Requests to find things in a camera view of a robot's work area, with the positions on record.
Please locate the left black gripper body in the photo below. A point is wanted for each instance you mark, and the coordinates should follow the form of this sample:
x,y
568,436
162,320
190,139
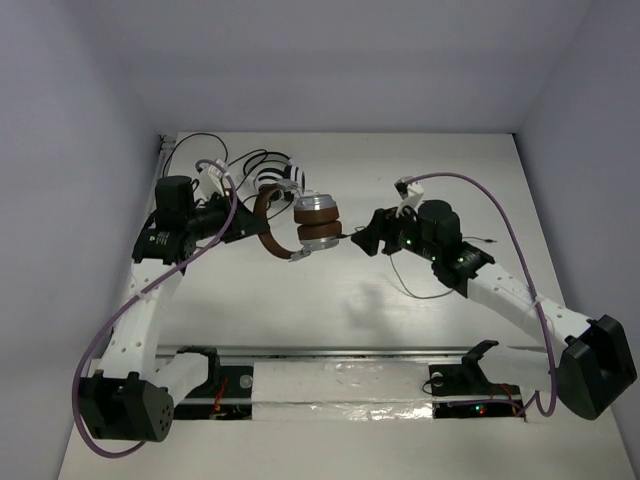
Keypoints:
x,y
240,220

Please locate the silver foil strip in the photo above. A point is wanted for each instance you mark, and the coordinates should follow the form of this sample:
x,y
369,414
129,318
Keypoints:
x,y
360,391

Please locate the white black headphones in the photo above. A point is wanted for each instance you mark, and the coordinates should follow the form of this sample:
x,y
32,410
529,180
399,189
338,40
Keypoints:
x,y
263,168

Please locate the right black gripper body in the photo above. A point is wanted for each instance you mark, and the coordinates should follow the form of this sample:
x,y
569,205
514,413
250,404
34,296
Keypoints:
x,y
402,232

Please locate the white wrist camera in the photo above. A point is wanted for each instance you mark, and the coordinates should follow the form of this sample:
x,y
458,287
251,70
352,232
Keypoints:
x,y
411,194
213,177

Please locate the aluminium rail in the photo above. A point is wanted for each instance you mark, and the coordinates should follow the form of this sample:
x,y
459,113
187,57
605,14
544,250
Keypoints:
x,y
335,352

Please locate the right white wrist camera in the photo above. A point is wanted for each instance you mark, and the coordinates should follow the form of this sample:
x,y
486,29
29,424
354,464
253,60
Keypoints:
x,y
411,194

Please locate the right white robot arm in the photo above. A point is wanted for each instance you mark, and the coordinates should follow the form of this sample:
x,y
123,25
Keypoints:
x,y
586,363

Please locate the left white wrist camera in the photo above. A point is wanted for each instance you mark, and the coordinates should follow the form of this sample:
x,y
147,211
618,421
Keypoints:
x,y
213,177

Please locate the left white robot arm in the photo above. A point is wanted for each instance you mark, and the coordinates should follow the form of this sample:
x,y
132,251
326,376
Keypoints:
x,y
121,397

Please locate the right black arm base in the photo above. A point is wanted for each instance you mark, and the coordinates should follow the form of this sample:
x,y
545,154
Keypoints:
x,y
462,391

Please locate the brown silver headphones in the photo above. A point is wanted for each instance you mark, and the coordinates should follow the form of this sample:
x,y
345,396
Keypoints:
x,y
315,214

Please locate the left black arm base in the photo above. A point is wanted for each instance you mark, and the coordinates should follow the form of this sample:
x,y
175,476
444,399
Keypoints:
x,y
195,385

